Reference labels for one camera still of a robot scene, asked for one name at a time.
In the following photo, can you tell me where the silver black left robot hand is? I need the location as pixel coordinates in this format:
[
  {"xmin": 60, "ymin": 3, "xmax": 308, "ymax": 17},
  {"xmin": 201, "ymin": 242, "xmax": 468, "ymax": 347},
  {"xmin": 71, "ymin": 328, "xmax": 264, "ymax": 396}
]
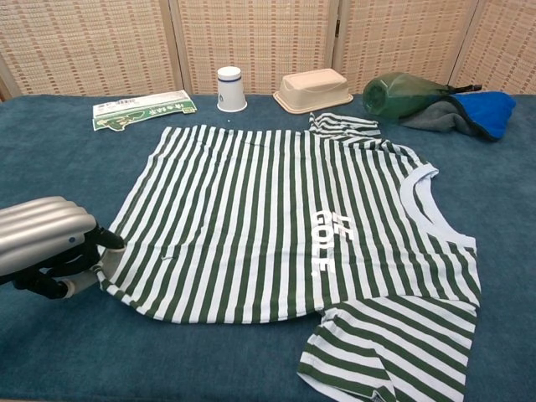
[{"xmin": 0, "ymin": 195, "xmax": 126, "ymax": 301}]

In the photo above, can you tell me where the green white striped T-shirt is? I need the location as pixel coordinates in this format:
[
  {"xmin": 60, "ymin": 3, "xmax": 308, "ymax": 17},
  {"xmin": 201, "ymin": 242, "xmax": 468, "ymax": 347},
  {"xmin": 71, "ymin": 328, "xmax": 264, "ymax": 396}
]
[{"xmin": 99, "ymin": 111, "xmax": 482, "ymax": 402}]

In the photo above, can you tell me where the blue table mat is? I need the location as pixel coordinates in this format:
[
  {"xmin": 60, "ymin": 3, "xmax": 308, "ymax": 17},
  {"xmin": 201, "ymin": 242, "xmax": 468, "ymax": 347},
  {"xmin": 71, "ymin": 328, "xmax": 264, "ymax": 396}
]
[{"xmin": 0, "ymin": 92, "xmax": 536, "ymax": 402}]

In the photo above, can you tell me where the green white flat carton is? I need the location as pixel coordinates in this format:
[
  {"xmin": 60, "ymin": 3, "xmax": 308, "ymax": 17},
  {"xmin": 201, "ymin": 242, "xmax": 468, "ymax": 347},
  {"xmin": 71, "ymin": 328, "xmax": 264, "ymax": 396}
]
[{"xmin": 92, "ymin": 90, "xmax": 197, "ymax": 131}]

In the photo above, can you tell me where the bamboo screen panel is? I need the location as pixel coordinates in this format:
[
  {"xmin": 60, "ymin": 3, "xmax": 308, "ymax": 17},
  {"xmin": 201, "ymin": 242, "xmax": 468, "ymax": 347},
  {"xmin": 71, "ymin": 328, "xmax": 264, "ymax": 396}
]
[
  {"xmin": 332, "ymin": 0, "xmax": 489, "ymax": 95},
  {"xmin": 169, "ymin": 0, "xmax": 341, "ymax": 96},
  {"xmin": 450, "ymin": 0, "xmax": 536, "ymax": 95},
  {"xmin": 0, "ymin": 0, "xmax": 188, "ymax": 100}
]

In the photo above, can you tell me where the white paper cup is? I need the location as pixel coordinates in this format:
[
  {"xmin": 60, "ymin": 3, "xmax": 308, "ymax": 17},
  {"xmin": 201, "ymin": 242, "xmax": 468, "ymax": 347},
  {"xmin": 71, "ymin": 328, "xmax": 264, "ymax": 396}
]
[{"xmin": 216, "ymin": 65, "xmax": 248, "ymax": 113}]

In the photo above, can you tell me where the beige plastic tray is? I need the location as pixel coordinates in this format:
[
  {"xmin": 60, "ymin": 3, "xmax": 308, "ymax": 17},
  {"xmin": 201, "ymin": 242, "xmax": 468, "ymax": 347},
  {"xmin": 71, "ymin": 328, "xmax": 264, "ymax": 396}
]
[{"xmin": 272, "ymin": 69, "xmax": 354, "ymax": 115}]

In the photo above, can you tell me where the green plastic bottle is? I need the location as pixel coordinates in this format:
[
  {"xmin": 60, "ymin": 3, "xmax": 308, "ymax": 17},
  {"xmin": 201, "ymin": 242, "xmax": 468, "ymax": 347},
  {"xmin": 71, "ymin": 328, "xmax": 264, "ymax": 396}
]
[{"xmin": 362, "ymin": 71, "xmax": 482, "ymax": 126}]

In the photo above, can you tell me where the blue grey cloth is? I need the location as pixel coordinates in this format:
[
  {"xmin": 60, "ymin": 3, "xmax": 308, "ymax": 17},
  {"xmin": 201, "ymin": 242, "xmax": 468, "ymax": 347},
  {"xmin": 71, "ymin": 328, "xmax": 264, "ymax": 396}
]
[{"xmin": 397, "ymin": 90, "xmax": 518, "ymax": 142}]

